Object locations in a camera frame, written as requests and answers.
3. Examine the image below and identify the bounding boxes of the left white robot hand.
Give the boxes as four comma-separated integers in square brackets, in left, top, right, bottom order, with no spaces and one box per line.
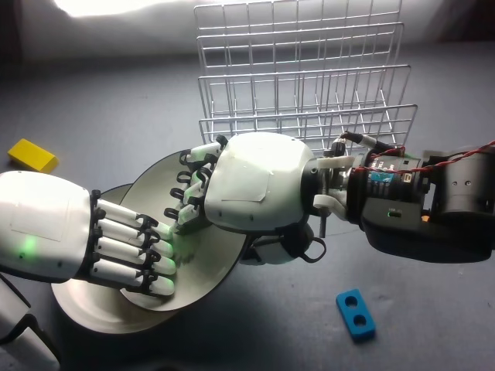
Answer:
[0,169,177,298]

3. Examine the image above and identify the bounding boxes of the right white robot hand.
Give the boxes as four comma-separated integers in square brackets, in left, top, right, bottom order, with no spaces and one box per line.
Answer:
[164,132,328,267]

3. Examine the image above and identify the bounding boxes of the white plate with black rim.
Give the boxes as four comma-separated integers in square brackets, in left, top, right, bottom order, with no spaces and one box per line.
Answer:
[121,148,248,314]
[49,184,183,336]

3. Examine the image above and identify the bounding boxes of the yellow block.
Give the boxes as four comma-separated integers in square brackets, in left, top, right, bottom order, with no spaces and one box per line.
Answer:
[6,138,59,174]

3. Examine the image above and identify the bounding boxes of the blue block with two holes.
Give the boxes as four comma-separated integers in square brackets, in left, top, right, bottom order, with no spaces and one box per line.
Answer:
[334,288,377,343]

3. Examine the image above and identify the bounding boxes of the silver wire dish rack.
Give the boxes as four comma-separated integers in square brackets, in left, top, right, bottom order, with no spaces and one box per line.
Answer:
[193,0,419,155]

